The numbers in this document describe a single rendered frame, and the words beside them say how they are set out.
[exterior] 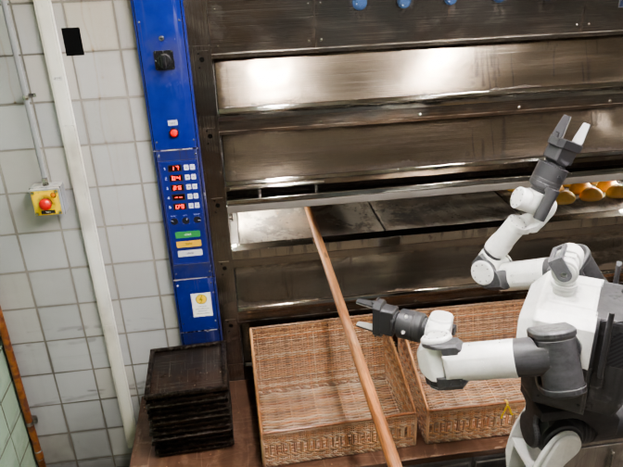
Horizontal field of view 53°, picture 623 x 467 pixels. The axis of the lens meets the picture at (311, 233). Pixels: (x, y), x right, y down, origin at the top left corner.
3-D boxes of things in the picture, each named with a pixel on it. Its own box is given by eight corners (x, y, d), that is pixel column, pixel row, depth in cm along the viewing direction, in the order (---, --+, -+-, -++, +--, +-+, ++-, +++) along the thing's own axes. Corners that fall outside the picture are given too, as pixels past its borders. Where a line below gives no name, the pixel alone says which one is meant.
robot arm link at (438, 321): (428, 337, 184) (422, 351, 172) (432, 308, 183) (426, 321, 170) (451, 341, 182) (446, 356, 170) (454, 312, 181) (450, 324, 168)
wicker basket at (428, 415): (392, 364, 266) (394, 309, 254) (519, 351, 271) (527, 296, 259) (424, 447, 222) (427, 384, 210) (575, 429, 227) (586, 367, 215)
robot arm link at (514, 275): (497, 287, 204) (562, 282, 187) (476, 297, 195) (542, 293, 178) (489, 253, 203) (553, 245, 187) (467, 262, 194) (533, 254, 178)
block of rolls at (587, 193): (474, 164, 316) (475, 153, 313) (564, 157, 321) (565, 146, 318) (527, 208, 261) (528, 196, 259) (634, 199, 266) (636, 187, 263)
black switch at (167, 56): (156, 70, 202) (151, 35, 197) (175, 69, 202) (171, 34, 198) (155, 72, 198) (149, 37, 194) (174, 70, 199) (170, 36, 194)
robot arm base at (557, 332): (539, 385, 151) (589, 383, 146) (531, 401, 139) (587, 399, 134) (527, 324, 151) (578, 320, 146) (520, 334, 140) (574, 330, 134)
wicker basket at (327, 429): (252, 382, 259) (247, 325, 247) (384, 365, 265) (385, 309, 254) (260, 470, 215) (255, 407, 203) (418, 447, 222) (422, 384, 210)
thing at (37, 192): (40, 209, 219) (33, 183, 214) (69, 207, 220) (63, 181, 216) (33, 218, 212) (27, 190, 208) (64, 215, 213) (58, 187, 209)
